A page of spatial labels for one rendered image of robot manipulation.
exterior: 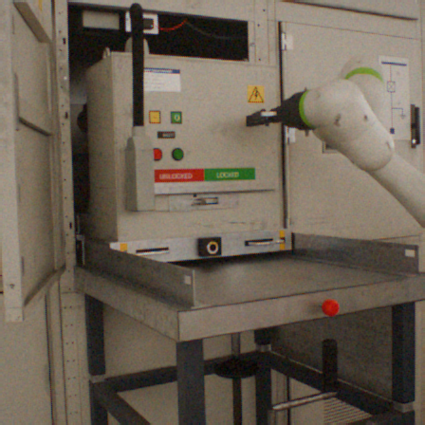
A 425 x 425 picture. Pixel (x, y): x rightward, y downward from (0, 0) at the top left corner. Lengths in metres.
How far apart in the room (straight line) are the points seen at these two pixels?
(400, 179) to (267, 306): 0.77
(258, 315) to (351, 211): 1.05
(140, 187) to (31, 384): 0.63
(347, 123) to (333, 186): 0.76
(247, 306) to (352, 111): 0.48
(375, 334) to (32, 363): 0.89
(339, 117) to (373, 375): 0.65
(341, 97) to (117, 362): 0.97
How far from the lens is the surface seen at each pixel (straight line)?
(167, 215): 1.55
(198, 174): 1.59
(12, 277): 1.06
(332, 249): 1.60
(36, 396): 1.72
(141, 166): 1.40
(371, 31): 2.28
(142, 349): 1.79
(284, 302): 1.16
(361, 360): 1.59
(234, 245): 1.63
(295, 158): 1.97
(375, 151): 1.36
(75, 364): 1.74
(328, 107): 1.31
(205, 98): 1.61
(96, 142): 1.64
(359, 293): 1.28
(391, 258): 1.44
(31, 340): 1.67
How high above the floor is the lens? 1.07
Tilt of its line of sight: 3 degrees down
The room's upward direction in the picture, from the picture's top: 2 degrees counter-clockwise
